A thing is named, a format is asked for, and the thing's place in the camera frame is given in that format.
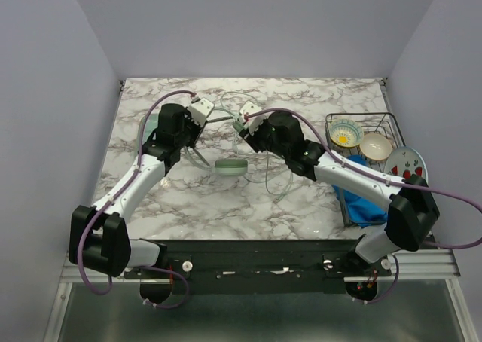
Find mint green wired headphones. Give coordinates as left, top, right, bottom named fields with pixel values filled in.
left=179, top=90, right=298, bottom=204

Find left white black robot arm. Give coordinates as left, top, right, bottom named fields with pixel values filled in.
left=69, top=98, right=214, bottom=278

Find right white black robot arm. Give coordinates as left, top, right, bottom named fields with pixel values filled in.
left=235, top=108, right=440, bottom=276

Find mint green rectangular tray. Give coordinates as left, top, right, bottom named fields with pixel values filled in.
left=137, top=113, right=158, bottom=145

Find patterned yellow centre bowl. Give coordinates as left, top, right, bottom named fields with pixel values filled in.
left=328, top=118, right=365, bottom=148

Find cream plain bowl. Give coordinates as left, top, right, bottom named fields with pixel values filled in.
left=359, top=133, right=393, bottom=161

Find blue cloth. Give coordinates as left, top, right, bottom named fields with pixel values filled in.
left=331, top=154, right=390, bottom=228

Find blue plate with red fruit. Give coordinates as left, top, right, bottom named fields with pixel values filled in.
left=383, top=146, right=429, bottom=181

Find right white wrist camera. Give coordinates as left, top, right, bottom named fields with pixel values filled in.
left=238, top=101, right=261, bottom=124

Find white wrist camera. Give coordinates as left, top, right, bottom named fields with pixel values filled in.
left=238, top=101, right=261, bottom=124
left=187, top=96, right=215, bottom=126

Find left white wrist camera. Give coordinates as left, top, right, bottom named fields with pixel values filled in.
left=187, top=96, right=215, bottom=126

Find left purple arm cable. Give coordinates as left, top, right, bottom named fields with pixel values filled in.
left=75, top=90, right=198, bottom=310

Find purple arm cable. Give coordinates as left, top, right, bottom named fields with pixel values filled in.
left=75, top=90, right=198, bottom=310
left=243, top=108, right=482, bottom=305

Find black wire dish rack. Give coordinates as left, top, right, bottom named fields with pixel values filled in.
left=325, top=112, right=407, bottom=227

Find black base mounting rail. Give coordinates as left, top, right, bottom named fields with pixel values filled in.
left=124, top=240, right=392, bottom=295

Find aluminium extrusion frame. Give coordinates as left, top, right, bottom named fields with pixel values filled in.
left=44, top=248, right=477, bottom=341

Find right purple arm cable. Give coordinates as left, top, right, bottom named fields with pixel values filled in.
left=243, top=108, right=482, bottom=305

